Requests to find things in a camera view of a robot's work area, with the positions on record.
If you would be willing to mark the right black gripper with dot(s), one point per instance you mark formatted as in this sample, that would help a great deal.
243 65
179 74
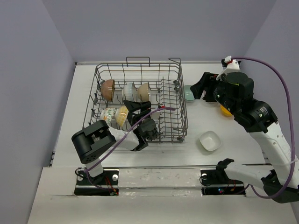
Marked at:
198 87

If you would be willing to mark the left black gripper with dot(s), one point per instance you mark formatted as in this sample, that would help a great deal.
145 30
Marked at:
132 107

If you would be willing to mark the light teal bowl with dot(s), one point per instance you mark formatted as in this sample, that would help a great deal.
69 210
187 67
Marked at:
188 93

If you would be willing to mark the yellow sun patterned bowl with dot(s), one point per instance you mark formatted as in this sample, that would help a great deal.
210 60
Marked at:
121 115

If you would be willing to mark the white round bowl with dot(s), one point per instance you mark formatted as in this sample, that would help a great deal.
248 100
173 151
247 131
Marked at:
129 92
143 92

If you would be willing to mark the floral leaf patterned bowl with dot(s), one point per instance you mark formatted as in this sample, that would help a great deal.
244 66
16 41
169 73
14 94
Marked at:
107 114

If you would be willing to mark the brown wooden bowl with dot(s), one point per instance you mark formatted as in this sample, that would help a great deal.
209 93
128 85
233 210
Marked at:
107 89

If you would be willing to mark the orange yellow bowl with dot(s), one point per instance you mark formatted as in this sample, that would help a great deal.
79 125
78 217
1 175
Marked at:
225 111

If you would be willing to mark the white square bowl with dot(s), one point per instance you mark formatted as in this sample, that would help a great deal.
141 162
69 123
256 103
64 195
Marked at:
210 141

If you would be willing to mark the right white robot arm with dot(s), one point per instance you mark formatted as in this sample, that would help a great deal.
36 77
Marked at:
280 184

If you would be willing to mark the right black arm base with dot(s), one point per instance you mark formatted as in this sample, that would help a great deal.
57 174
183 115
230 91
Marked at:
215 182

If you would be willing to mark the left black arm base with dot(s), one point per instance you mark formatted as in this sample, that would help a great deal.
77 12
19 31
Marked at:
106 184

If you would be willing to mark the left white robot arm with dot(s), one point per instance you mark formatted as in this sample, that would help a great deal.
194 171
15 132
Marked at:
129 126

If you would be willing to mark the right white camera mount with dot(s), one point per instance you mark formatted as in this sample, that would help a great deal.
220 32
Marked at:
229 65

